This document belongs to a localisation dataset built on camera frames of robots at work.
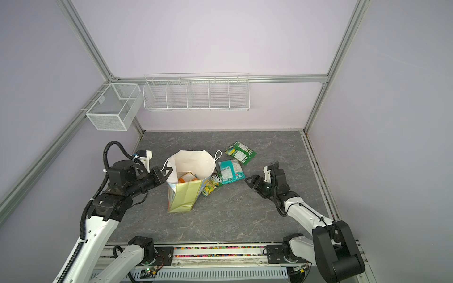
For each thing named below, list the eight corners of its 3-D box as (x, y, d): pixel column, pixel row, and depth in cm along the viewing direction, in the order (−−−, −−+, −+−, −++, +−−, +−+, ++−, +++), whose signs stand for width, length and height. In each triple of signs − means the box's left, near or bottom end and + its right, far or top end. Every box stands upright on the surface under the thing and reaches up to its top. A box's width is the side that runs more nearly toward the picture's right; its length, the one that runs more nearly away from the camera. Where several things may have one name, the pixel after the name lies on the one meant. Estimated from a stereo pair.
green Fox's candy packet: (225, 153, 112) (225, 149, 109) (237, 143, 117) (237, 139, 114) (243, 167, 105) (243, 163, 102) (255, 156, 110) (256, 152, 107)
